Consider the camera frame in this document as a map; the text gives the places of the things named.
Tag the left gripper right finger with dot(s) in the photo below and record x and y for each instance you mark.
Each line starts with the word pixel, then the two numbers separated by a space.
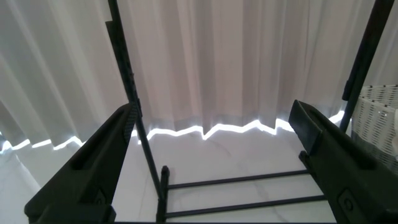
pixel 351 174

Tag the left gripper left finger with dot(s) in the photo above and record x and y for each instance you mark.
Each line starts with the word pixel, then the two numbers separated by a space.
pixel 84 174

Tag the white laundry basket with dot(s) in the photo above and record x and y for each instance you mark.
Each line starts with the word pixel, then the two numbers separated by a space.
pixel 373 118

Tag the black clothes rack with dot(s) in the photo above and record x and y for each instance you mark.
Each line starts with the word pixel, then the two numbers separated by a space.
pixel 122 59

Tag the white curtain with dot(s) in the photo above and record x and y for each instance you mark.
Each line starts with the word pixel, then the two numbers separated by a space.
pixel 217 62

